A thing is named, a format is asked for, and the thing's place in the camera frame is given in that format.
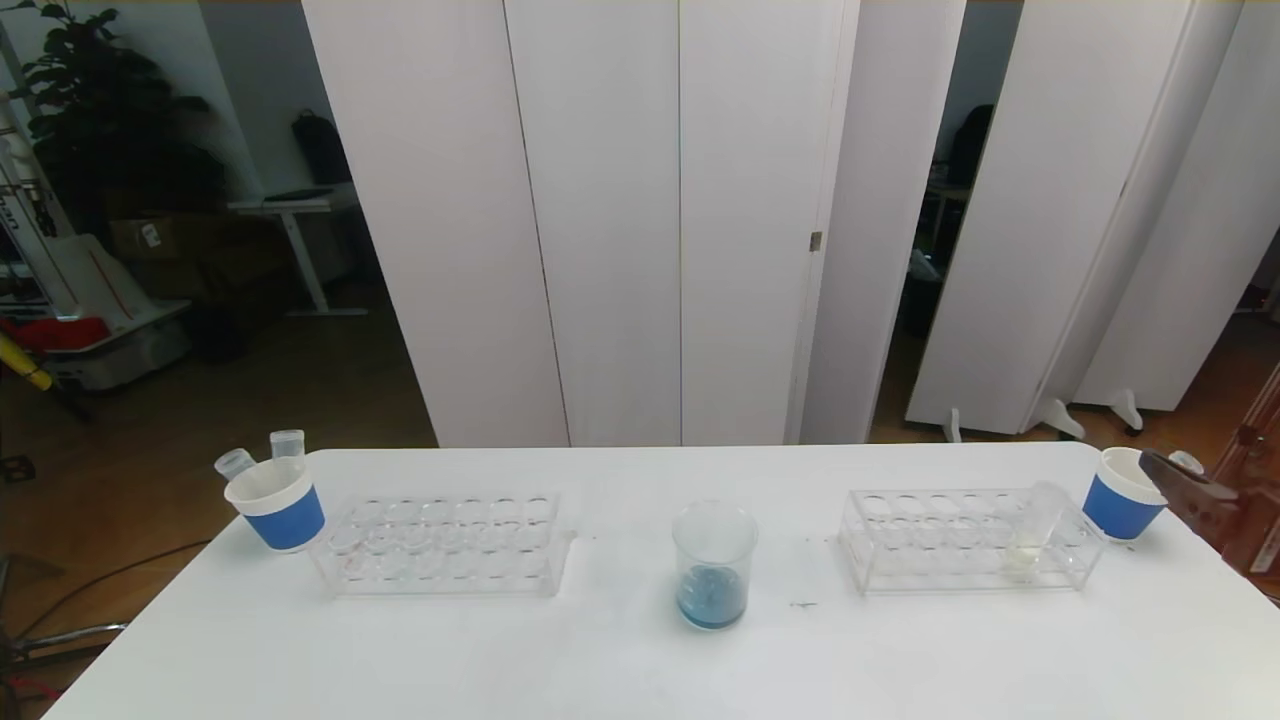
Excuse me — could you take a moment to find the test tube with yellowish liquid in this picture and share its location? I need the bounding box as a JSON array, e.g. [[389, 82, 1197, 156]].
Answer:
[[1005, 481, 1069, 581]]

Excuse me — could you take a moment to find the clear glass beaker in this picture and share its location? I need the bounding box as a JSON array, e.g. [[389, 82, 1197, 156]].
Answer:
[[672, 500, 759, 633]]

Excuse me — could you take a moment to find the clear acrylic test tube rack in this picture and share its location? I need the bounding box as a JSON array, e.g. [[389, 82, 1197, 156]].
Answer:
[[310, 490, 579, 599], [838, 487, 1109, 595]]

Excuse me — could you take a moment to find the white folding partition with hinge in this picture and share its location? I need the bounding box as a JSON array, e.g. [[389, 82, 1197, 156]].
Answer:
[[302, 0, 967, 448]]

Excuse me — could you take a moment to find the white standing desk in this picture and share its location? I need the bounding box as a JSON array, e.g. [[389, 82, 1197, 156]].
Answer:
[[228, 186, 369, 319]]

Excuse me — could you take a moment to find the black backpack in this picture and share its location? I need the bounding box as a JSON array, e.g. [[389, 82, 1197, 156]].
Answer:
[[292, 110, 354, 187]]

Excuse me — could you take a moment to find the blue and white paper cup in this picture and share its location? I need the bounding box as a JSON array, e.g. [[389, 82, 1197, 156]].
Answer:
[[224, 456, 327, 553], [1082, 447, 1171, 542]]

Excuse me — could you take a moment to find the black chair behind partitions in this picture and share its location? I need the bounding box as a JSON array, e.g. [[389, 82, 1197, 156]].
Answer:
[[945, 104, 997, 187]]

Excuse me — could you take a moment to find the black floor bin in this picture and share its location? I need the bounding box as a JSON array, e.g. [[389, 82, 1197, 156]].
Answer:
[[188, 300, 249, 363]]

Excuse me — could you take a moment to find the white folding partition with feet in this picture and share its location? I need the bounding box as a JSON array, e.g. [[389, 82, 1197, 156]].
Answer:
[[905, 0, 1280, 443]]

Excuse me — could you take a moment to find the brown cardboard box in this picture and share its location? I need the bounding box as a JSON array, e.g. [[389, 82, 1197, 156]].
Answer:
[[108, 215, 206, 266]]

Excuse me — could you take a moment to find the white machine base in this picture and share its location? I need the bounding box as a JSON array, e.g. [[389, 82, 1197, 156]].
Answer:
[[0, 95, 193, 393]]

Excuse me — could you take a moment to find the dark green potted plant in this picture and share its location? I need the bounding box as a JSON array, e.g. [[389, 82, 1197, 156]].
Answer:
[[0, 0, 229, 241]]

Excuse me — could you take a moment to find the red plastic part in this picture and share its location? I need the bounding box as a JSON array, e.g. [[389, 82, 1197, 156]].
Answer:
[[0, 317, 111, 354]]

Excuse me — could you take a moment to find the black floor cable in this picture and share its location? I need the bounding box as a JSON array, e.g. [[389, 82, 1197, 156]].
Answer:
[[18, 540, 213, 641]]

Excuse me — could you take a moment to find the yellow handled tool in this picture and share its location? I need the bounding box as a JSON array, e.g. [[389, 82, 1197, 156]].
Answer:
[[0, 332, 54, 393]]

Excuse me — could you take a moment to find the grey metal frame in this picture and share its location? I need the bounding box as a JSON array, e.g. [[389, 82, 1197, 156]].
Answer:
[[0, 555, 131, 706]]

